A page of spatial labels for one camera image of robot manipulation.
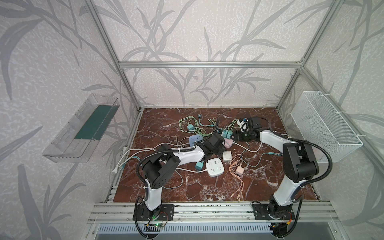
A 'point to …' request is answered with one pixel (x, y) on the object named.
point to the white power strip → (215, 167)
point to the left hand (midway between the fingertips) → (223, 142)
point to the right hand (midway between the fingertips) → (234, 132)
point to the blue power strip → (193, 138)
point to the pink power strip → (228, 142)
